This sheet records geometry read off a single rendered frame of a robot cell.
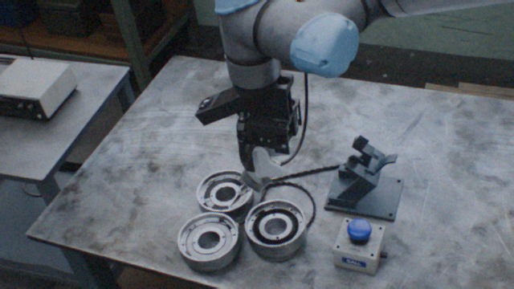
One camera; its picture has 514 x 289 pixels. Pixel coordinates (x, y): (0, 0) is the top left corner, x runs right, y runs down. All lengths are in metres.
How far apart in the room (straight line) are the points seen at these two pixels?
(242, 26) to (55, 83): 0.98
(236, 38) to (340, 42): 0.15
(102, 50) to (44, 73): 1.05
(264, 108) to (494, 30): 1.82
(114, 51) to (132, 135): 1.40
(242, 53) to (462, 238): 0.51
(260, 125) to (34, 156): 0.83
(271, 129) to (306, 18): 0.21
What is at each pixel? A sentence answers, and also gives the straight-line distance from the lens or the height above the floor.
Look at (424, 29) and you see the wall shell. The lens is 2.64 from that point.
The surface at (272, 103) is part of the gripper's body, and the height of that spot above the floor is 1.10.
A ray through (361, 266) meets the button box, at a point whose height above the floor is 0.82.
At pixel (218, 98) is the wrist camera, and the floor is 1.07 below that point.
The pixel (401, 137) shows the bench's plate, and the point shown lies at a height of 0.80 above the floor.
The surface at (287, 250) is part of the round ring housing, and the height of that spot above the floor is 0.82.
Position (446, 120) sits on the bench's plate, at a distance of 1.29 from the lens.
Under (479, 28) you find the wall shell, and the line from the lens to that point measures 2.61.
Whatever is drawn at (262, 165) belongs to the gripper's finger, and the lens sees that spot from 0.94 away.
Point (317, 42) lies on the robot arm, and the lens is 0.69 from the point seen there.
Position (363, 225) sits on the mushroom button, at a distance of 0.98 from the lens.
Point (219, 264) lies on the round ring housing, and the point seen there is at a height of 0.82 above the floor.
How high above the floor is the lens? 1.63
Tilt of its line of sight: 42 degrees down
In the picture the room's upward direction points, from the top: 9 degrees counter-clockwise
